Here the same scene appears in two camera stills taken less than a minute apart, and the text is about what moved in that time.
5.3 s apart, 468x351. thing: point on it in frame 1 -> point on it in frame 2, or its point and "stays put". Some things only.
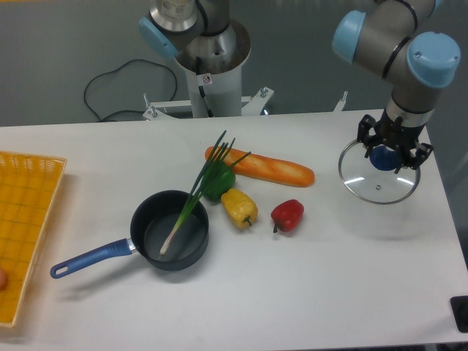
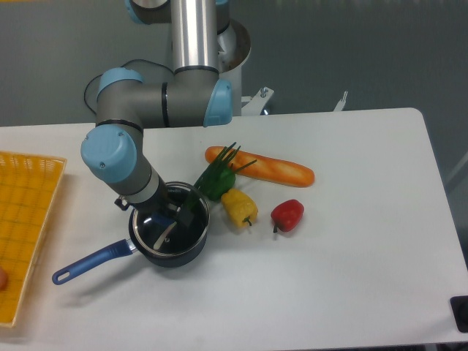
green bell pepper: x=218 y=178 stays put
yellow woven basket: x=28 y=185 stays put
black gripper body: x=404 y=138 -> x=161 y=204
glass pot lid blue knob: x=385 y=158 -> x=161 y=234
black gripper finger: x=363 y=135 -> x=186 y=216
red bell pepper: x=287 y=215 stays put
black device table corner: x=459 y=305 stays put
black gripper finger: x=423 y=153 -> x=119 y=202
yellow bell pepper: x=242 y=209 stays put
